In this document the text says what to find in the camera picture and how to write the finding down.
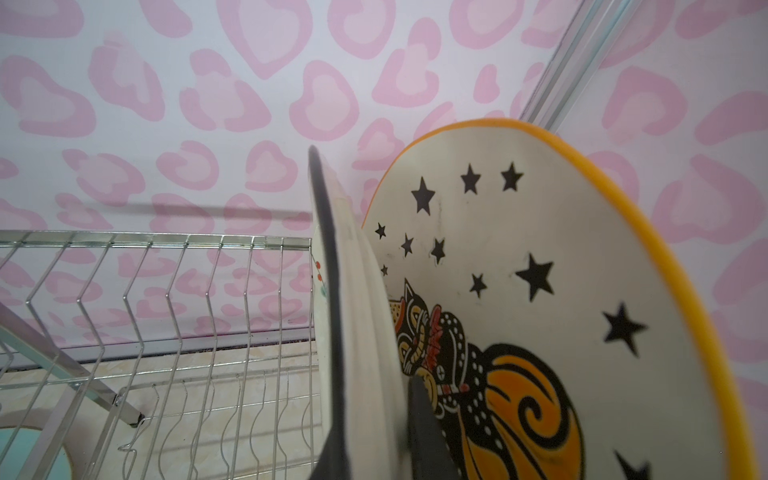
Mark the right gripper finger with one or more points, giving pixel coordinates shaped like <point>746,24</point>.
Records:
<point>430,457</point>

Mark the cream plate with red berries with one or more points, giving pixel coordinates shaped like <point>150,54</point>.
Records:
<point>363,394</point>

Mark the cat and stars plate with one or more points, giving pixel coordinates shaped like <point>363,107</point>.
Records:
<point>556,335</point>

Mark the chrome two-tier dish rack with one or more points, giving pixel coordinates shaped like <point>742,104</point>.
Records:
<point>157,356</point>

